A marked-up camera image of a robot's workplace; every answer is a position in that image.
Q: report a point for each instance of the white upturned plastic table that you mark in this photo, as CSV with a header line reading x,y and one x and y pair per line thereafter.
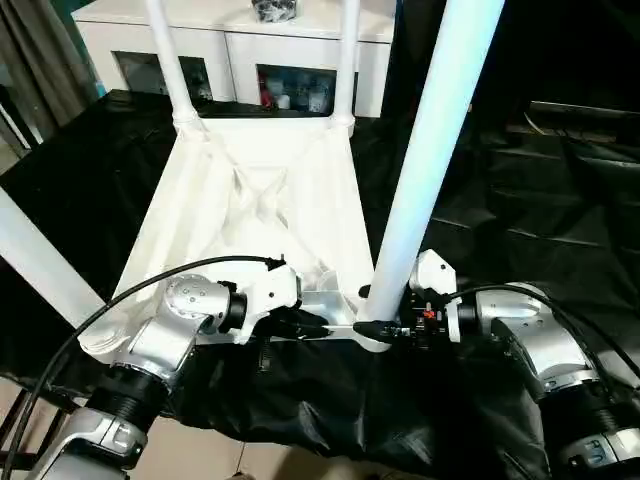
x,y
310,165

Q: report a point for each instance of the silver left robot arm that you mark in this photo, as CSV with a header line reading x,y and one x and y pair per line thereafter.
x,y
165,340

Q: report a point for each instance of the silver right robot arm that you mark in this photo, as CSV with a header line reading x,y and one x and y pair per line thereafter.
x,y
550,350

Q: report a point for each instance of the black glossy mat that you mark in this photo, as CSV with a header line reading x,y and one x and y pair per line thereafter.
x,y
525,210

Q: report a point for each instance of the black glossy tv stand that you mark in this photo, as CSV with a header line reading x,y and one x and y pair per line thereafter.
x,y
585,112

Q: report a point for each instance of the white glass-door cabinet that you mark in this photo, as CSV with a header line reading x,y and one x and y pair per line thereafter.
x,y
240,50

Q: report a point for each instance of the grey curtain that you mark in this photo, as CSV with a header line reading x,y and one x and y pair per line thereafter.
x,y
45,65

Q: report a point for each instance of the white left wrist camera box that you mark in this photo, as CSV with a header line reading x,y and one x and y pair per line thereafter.
x,y
270,295

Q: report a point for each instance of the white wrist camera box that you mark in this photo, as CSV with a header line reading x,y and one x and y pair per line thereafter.
x,y
432,272
270,295

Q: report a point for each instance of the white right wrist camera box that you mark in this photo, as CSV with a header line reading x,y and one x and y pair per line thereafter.
x,y
432,272

